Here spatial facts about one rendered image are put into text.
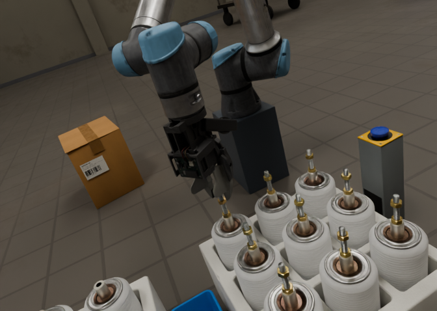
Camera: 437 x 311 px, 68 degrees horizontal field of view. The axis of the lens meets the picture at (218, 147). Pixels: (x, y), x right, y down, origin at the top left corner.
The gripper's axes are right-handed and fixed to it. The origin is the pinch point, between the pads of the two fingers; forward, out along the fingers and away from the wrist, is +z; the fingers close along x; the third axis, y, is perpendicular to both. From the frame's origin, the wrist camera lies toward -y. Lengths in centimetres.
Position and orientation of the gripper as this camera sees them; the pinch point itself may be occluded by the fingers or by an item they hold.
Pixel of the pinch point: (220, 191)
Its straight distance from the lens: 70.7
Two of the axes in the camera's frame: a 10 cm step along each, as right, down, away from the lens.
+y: -5.0, 5.2, -7.0
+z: 2.7, 8.6, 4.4
